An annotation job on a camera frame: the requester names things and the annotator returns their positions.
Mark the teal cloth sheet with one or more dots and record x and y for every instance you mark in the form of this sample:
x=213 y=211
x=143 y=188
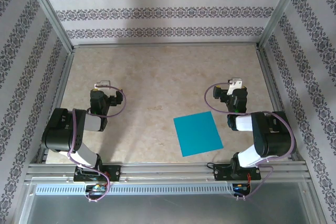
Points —
x=198 y=134

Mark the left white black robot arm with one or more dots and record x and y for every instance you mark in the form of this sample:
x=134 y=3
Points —
x=60 y=134

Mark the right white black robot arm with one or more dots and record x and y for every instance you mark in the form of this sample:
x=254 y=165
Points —
x=273 y=137

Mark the shiny metal sheet panel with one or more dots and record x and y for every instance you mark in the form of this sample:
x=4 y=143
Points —
x=168 y=209

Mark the small electronics board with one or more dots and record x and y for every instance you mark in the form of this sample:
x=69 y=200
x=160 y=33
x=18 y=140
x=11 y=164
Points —
x=240 y=188
x=95 y=188

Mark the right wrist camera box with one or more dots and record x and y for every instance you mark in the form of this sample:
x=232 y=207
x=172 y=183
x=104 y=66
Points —
x=235 y=86

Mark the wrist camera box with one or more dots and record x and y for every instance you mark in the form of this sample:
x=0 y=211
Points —
x=235 y=86
x=103 y=83

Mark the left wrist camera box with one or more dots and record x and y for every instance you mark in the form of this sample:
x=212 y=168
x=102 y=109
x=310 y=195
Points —
x=103 y=83

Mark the aluminium table side rail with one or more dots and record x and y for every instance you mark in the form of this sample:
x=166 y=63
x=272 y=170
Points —
x=59 y=98
x=269 y=77

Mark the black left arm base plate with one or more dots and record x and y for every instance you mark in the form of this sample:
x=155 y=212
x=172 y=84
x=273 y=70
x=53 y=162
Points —
x=115 y=172

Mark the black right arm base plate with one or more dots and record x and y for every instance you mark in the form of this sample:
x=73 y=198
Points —
x=220 y=174

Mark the thin aluminium wall rail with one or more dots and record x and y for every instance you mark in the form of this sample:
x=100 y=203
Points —
x=168 y=45

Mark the slanted aluminium frame post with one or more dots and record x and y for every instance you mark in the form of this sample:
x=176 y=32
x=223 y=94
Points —
x=48 y=11
x=282 y=9

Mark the long aluminium mounting rail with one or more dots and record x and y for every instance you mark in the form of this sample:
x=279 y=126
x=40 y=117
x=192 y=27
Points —
x=168 y=169

